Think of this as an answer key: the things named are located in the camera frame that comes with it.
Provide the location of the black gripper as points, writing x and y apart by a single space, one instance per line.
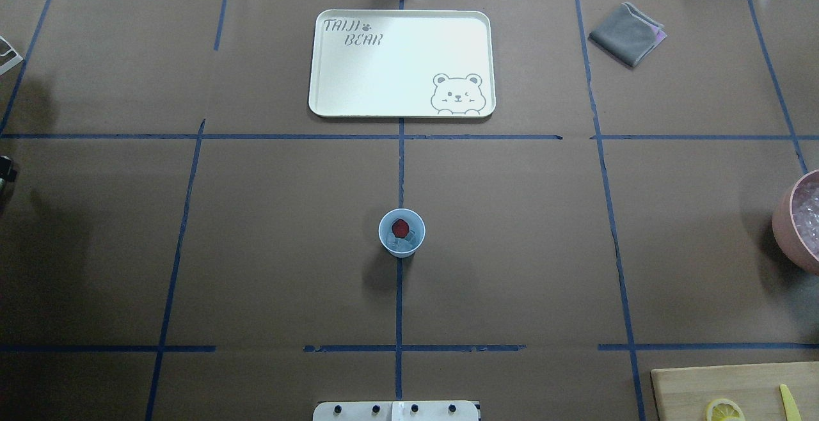
4 167

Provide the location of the red strawberry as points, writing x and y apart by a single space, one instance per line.
400 229

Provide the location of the metal cup rack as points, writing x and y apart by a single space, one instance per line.
10 58

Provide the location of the light blue cup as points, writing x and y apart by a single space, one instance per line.
417 229

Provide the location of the clear ice cubes pile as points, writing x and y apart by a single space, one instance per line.
805 214

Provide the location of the cream bear tray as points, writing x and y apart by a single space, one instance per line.
402 64

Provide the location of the grey folded cloth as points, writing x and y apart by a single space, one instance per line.
628 34

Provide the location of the wooden cutting board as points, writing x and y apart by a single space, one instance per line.
683 393

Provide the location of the lemon slices row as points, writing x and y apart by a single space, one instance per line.
723 410

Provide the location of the pink bowl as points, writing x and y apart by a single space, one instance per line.
785 233

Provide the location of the yellow plastic knife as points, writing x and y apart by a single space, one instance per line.
791 410

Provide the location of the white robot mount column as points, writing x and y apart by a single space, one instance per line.
398 410

